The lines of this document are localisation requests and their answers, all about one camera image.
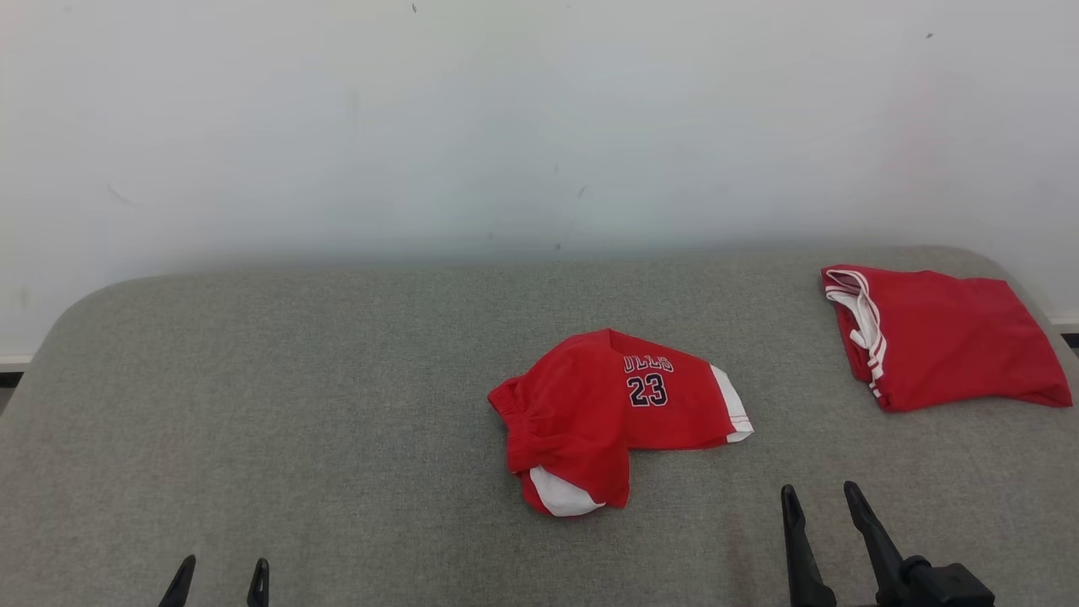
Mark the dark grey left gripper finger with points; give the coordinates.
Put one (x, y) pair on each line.
(260, 590)
(179, 590)

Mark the red basketball shorts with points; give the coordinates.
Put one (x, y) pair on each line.
(573, 405)

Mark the red basketball jersey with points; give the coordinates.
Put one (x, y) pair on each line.
(952, 337)

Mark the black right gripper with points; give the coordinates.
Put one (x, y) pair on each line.
(912, 586)

